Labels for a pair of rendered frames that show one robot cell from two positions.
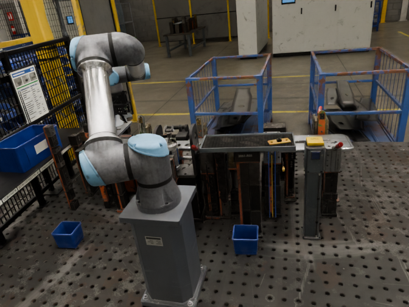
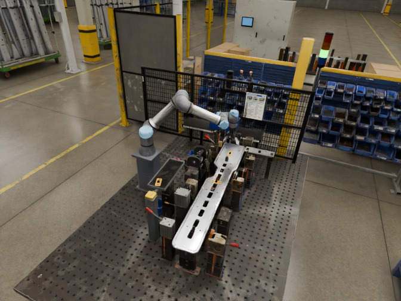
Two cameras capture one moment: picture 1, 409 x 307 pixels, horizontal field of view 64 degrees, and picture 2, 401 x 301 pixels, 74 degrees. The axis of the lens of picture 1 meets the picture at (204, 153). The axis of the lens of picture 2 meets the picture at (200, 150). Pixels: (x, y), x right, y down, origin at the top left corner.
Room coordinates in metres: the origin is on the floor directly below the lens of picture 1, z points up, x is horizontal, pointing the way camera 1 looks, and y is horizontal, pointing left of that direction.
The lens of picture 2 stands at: (1.62, -1.76, 2.42)
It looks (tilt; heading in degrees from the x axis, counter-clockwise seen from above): 33 degrees down; 96
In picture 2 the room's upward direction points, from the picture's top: 3 degrees clockwise
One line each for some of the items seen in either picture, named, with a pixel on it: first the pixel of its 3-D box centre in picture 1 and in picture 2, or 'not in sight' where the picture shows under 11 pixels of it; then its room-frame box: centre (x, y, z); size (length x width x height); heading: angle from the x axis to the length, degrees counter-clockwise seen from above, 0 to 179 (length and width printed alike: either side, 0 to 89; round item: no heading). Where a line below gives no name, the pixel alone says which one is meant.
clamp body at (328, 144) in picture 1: (330, 179); (167, 239); (1.29, -0.56, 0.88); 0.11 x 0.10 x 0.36; 168
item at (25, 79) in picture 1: (29, 94); (254, 106); (1.89, 0.95, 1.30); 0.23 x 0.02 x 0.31; 168
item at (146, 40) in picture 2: not in sight; (148, 79); (0.25, 2.45, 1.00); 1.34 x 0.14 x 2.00; 164
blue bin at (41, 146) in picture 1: (28, 147); (224, 122); (1.58, 0.90, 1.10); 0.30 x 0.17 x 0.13; 163
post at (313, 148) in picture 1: (312, 192); (153, 218); (1.15, -0.43, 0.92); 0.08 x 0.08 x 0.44; 78
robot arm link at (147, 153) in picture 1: (148, 156); (146, 135); (0.93, 0.18, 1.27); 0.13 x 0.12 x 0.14; 98
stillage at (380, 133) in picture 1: (350, 101); not in sight; (3.47, -1.68, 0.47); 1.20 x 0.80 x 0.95; 165
